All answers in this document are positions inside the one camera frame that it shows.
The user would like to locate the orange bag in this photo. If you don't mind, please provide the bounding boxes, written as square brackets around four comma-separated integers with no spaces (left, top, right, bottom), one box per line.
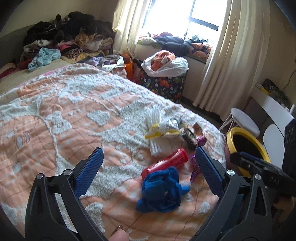
[121,54,134,80]

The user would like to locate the dark bag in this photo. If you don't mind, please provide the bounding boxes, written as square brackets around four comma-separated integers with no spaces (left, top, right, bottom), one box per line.
[262,79,292,107]

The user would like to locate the red plastic bottle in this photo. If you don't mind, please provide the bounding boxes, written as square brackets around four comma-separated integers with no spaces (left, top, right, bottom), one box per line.
[141,149,189,180]

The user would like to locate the peach and white blanket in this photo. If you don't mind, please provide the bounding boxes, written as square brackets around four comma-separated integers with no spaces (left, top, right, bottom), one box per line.
[0,64,226,241]

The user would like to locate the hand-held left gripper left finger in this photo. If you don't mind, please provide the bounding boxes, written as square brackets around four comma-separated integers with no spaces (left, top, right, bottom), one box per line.
[24,147,109,241]

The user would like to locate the yellow and white snack packet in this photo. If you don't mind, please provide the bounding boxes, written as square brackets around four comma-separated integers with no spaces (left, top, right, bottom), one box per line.
[145,118,183,139]

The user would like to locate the patterned clothes pile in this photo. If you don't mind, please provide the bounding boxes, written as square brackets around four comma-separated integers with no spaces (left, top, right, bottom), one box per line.
[20,43,102,64]

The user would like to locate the person's left hand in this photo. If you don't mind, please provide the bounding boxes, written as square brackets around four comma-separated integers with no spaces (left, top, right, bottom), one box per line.
[109,226,129,241]

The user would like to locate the grey headboard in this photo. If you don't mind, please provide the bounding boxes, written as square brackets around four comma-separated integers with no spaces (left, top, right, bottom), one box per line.
[0,25,30,67]

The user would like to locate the orange clothes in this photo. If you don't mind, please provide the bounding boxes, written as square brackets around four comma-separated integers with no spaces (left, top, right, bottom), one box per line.
[150,50,176,70]

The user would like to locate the white dressing table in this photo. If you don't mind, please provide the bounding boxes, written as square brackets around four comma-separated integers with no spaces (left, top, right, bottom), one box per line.
[244,86,296,163]

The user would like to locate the floral fabric bag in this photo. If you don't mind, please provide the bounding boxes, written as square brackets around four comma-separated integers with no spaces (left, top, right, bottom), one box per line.
[109,66,127,79]

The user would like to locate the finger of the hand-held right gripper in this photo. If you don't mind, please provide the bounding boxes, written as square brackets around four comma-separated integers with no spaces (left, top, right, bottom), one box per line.
[240,151,278,166]
[230,152,266,178]

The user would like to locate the white plastic bag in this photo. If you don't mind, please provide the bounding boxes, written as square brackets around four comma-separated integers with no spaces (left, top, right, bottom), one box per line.
[141,56,189,77]

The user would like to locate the pale green cloth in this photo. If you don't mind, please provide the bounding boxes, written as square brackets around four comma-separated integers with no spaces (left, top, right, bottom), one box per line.
[137,36,160,47]

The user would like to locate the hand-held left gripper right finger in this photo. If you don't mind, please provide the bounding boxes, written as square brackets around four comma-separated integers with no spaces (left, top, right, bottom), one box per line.
[190,146,273,241]

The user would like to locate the tan clothes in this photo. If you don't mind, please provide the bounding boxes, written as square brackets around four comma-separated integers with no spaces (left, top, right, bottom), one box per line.
[74,32,114,54]

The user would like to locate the yellow box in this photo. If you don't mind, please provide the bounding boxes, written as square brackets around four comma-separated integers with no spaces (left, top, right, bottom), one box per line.
[255,84,270,94]

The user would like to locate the orange patterned quilt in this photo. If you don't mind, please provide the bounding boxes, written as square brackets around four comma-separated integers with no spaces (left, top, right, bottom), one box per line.
[188,42,212,58]

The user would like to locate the light blue cloth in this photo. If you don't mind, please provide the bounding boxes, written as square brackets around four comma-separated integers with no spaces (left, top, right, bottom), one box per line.
[28,47,61,72]

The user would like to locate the yellow rimmed black trash bin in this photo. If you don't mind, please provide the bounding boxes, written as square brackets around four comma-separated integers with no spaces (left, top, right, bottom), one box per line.
[225,127,271,179]

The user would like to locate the white round stool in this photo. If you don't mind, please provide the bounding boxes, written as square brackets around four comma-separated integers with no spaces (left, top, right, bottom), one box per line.
[218,108,260,138]

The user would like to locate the black framed window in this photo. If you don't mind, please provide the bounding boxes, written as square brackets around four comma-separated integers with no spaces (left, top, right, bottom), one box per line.
[141,0,232,39]

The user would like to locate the dark blue jacket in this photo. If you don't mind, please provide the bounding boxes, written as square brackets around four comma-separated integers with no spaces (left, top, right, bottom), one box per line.
[153,35,192,56]

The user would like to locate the dark clothes pile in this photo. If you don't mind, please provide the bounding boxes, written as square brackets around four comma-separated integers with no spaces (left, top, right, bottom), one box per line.
[24,11,116,47]

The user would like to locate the white tissue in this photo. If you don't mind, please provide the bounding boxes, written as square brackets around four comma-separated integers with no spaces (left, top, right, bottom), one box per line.
[145,104,173,156]

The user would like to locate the lavender and white clothes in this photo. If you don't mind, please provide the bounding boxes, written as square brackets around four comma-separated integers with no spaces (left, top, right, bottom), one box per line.
[88,54,125,71]

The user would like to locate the beige bed sheet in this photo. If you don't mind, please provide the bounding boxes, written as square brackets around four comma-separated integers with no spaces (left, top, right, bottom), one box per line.
[0,59,70,95]

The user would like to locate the dinosaur print laundry basket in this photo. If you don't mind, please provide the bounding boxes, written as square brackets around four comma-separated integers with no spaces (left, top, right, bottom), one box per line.
[140,67,188,103]

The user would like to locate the red cloth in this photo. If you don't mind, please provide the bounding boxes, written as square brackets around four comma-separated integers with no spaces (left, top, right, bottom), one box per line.
[0,66,16,79]

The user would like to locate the cream curtain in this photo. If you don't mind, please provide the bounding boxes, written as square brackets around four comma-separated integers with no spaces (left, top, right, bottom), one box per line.
[112,0,154,56]
[192,0,271,121]

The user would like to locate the brown snack wrapper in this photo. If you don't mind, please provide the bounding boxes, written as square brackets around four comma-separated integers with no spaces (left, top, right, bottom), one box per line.
[181,123,204,150]

